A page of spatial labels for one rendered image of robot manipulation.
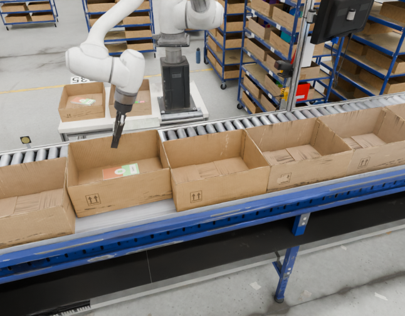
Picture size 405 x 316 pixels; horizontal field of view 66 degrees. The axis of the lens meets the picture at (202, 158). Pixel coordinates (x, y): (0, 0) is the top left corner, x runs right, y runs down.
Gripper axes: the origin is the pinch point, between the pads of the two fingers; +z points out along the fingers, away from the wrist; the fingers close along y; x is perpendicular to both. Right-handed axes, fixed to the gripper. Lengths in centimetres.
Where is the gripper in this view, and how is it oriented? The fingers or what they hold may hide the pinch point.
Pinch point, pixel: (115, 140)
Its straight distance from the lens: 147.4
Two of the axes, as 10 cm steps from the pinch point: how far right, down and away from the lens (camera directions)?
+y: -2.7, -5.9, 7.6
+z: -3.3, 8.0, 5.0
